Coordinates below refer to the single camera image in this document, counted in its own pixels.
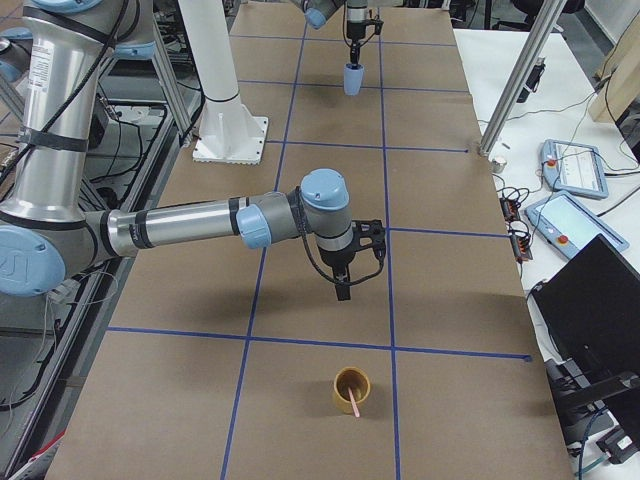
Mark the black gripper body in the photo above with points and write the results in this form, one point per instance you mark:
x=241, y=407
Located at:
x=335, y=259
x=355, y=29

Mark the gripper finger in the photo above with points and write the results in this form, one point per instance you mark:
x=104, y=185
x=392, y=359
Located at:
x=342, y=288
x=354, y=55

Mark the light blue plastic cup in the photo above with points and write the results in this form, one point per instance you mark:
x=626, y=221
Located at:
x=353, y=75

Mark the tan wooden cup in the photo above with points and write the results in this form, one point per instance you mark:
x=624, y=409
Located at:
x=350, y=377

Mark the black orange connector block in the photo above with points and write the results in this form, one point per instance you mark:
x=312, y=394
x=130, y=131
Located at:
x=517, y=230

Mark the small silver metal cylinder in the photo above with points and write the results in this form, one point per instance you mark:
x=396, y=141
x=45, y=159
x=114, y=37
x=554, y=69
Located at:
x=498, y=164

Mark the near teach pendant tablet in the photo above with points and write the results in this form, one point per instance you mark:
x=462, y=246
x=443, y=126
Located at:
x=568, y=225

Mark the teach pendant tablet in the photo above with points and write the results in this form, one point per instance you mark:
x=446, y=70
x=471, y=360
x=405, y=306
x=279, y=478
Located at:
x=568, y=225
x=573, y=167

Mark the black laptop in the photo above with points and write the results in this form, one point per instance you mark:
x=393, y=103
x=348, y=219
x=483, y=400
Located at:
x=591, y=308

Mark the far teach pendant tablet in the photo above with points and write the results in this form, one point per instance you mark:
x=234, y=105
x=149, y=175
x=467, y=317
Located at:
x=573, y=167

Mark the black monitor stand base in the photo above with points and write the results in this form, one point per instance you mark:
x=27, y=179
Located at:
x=576, y=399

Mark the black box with label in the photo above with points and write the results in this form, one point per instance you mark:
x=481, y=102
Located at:
x=617, y=445

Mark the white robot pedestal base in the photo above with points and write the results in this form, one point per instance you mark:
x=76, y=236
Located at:
x=228, y=132

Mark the aluminium frame post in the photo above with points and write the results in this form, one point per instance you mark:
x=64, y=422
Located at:
x=535, y=41

